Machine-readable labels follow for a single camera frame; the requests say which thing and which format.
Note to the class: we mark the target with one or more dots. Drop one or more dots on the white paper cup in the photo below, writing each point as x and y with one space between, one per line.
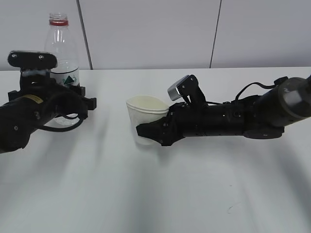
145 109

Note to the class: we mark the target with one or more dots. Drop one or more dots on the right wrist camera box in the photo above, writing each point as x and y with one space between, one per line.
188 89

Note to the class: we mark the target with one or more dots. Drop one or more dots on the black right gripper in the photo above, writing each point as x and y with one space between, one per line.
180 122

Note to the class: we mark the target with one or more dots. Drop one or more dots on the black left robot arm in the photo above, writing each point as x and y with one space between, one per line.
15 135

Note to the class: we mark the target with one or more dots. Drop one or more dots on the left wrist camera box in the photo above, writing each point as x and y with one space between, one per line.
32 60

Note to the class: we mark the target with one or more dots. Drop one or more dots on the clear water bottle red label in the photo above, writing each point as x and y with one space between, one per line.
61 44

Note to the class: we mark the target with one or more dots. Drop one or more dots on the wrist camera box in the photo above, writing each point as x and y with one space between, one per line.
32 60
188 89

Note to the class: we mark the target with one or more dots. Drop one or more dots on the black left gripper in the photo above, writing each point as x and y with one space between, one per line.
41 98

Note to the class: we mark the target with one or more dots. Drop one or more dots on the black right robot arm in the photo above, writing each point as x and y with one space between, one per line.
265 116

